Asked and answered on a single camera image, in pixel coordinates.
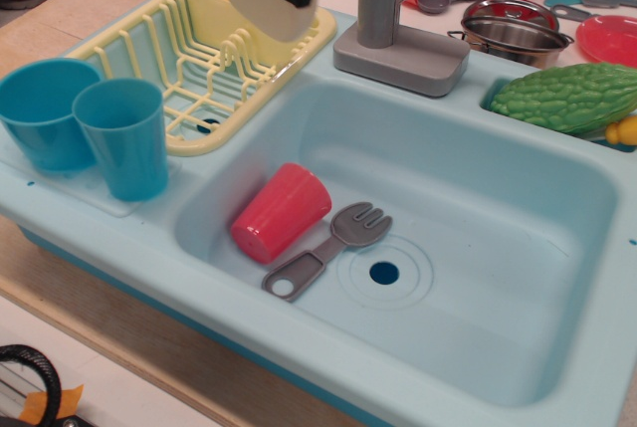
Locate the grey plastic fork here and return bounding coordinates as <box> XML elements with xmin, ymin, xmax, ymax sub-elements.
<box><xmin>262</xmin><ymin>201</ymin><xmax>393</xmax><ymax>302</ymax></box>

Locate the black cable loop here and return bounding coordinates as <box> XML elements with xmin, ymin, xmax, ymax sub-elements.
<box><xmin>0</xmin><ymin>344</ymin><xmax>64</xmax><ymax>423</ymax></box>

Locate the light blue toy sink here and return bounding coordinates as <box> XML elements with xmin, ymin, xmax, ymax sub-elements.
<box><xmin>1</xmin><ymin>47</ymin><xmax>636</xmax><ymax>426</ymax></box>

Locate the orange tape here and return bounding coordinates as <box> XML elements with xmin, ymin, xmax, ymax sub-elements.
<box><xmin>18</xmin><ymin>384</ymin><xmax>84</xmax><ymax>426</ymax></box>

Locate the steel pot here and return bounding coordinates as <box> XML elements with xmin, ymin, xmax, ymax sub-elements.
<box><xmin>447</xmin><ymin>0</ymin><xmax>574</xmax><ymax>69</ymax></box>

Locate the cream detergent bottle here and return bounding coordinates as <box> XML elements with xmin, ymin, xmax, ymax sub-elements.
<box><xmin>229</xmin><ymin>0</ymin><xmax>317</xmax><ymax>42</ymax></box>

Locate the green bitter gourd toy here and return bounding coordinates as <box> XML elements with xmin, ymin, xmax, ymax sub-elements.
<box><xmin>489</xmin><ymin>63</ymin><xmax>636</xmax><ymax>135</ymax></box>

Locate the blue cup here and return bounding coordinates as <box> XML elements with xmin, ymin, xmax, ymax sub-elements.
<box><xmin>1</xmin><ymin>58</ymin><xmax>102</xmax><ymax>172</ymax></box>
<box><xmin>73</xmin><ymin>78</ymin><xmax>169</xmax><ymax>202</ymax></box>

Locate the yellow toy piece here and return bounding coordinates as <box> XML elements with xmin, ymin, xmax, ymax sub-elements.
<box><xmin>605</xmin><ymin>115</ymin><xmax>637</xmax><ymax>146</ymax></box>

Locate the yellow drying rack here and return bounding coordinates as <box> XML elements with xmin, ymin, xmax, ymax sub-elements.
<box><xmin>67</xmin><ymin>0</ymin><xmax>337</xmax><ymax>156</ymax></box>

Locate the red plastic cup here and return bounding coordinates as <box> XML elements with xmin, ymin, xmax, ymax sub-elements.
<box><xmin>230</xmin><ymin>162</ymin><xmax>332</xmax><ymax>264</ymax></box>

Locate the grey toy faucet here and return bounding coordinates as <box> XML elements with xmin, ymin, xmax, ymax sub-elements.
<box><xmin>333</xmin><ymin>0</ymin><xmax>470</xmax><ymax>98</ymax></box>

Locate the blue cup right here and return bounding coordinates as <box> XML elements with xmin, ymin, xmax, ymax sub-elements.
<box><xmin>73</xmin><ymin>78</ymin><xmax>169</xmax><ymax>202</ymax></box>

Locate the red plate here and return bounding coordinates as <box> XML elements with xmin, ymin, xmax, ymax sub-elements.
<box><xmin>575</xmin><ymin>15</ymin><xmax>636</xmax><ymax>68</ymax></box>

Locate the grey fork on table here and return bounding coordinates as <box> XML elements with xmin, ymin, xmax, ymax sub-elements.
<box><xmin>550</xmin><ymin>0</ymin><xmax>636</xmax><ymax>22</ymax></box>

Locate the blue cup left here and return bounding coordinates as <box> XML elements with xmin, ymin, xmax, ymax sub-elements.
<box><xmin>1</xmin><ymin>58</ymin><xmax>102</xmax><ymax>172</ymax></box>

